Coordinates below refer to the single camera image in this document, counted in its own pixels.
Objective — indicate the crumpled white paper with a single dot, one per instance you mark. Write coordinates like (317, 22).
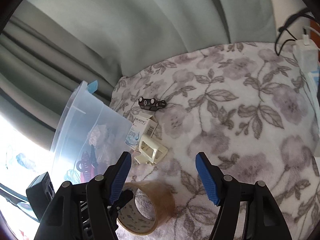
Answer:
(99, 136)

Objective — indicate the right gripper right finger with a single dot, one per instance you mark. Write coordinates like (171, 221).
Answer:
(263, 219)

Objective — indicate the black toy car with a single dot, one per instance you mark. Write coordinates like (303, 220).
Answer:
(151, 104)

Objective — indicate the floral fleece blanket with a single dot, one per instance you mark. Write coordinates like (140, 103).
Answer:
(249, 110)

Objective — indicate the white blue medicine box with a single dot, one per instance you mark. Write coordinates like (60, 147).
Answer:
(142, 124)

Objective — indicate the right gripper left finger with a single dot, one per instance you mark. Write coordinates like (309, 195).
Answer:
(88, 210)

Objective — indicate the grey green curtain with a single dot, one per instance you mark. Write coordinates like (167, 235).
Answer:
(48, 47)

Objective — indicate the brown packing tape roll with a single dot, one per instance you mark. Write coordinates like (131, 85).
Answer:
(152, 205)

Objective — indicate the cream plastic bracket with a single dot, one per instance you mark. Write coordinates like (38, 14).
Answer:
(151, 151)

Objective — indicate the white power adapter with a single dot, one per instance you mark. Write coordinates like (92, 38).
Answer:
(306, 53)

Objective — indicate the clear plastic storage bin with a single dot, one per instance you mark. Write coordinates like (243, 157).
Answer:
(82, 113)

